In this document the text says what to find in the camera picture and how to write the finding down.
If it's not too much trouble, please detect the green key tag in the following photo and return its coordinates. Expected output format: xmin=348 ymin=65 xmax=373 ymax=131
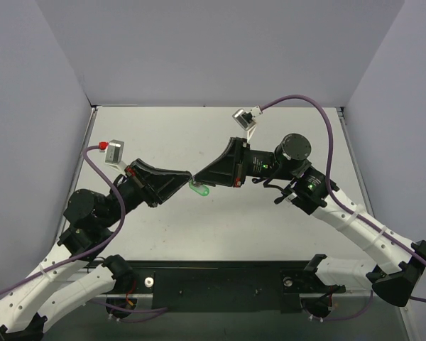
xmin=188 ymin=181 xmax=209 ymax=197

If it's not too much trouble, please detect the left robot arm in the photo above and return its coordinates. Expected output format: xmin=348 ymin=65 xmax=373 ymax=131
xmin=0 ymin=159 xmax=192 ymax=340

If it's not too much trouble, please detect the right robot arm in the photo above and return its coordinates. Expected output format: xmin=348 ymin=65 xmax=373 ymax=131
xmin=194 ymin=134 xmax=426 ymax=307

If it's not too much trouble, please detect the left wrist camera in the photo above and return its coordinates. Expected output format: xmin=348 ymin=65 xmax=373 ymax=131
xmin=104 ymin=139 xmax=125 ymax=166

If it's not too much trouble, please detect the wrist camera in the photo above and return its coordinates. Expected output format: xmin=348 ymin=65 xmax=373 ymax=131
xmin=104 ymin=139 xmax=125 ymax=166
xmin=232 ymin=106 xmax=262 ymax=142

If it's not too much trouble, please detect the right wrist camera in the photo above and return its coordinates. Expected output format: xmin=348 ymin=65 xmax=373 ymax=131
xmin=232 ymin=106 xmax=262 ymax=142

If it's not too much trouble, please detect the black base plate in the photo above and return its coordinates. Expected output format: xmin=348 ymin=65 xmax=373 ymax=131
xmin=88 ymin=260 xmax=345 ymax=314

